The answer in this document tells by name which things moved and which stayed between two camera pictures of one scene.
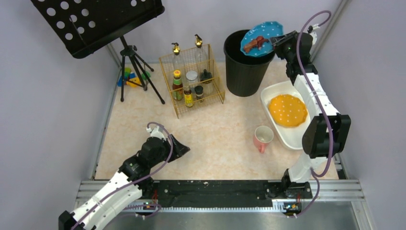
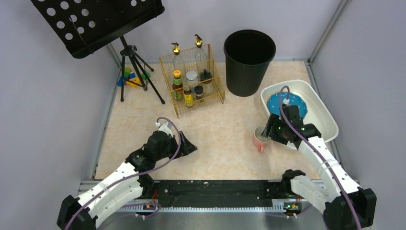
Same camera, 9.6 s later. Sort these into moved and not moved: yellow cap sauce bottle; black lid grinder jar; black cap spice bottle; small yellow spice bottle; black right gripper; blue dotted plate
Moved: black right gripper; blue dotted plate
Not moved: yellow cap sauce bottle; small yellow spice bottle; black lid grinder jar; black cap spice bottle
